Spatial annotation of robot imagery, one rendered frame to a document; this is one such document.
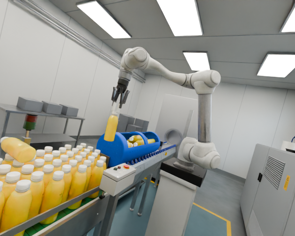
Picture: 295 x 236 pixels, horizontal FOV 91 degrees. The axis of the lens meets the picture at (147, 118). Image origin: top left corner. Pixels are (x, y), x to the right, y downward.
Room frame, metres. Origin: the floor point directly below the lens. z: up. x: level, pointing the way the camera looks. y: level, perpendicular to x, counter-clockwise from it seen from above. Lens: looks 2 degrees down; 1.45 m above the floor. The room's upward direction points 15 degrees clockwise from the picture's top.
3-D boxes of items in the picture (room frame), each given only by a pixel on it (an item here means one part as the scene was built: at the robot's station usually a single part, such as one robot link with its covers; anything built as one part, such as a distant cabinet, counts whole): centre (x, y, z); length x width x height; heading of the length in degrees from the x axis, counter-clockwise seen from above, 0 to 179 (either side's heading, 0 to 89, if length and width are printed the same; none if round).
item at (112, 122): (1.02, 0.23, 1.30); 0.07 x 0.07 x 0.19
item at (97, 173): (0.84, 0.20, 1.00); 0.07 x 0.07 x 0.19
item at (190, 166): (1.36, -0.45, 1.10); 0.22 x 0.18 x 0.06; 157
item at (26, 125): (0.94, 0.73, 1.18); 0.06 x 0.06 x 0.05
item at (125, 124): (5.47, 0.61, 0.59); 1.20 x 0.80 x 1.19; 61
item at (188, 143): (1.34, -0.45, 1.23); 0.18 x 0.16 x 0.22; 25
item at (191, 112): (2.36, -0.67, 0.85); 0.06 x 0.06 x 1.70; 66
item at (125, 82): (1.02, 0.23, 1.59); 0.08 x 0.07 x 0.09; 66
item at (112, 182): (0.83, 0.07, 1.05); 0.20 x 0.10 x 0.10; 156
